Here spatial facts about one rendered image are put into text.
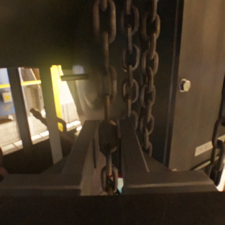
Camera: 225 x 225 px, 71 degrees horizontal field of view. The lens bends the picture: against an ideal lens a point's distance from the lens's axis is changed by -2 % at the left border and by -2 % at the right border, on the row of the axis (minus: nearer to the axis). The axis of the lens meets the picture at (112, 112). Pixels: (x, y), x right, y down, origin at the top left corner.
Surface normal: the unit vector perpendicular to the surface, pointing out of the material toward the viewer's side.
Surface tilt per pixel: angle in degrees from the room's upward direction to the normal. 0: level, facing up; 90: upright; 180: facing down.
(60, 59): 90
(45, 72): 90
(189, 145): 90
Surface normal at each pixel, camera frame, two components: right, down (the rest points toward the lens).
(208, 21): 0.49, 0.25
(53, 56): 0.75, 0.18
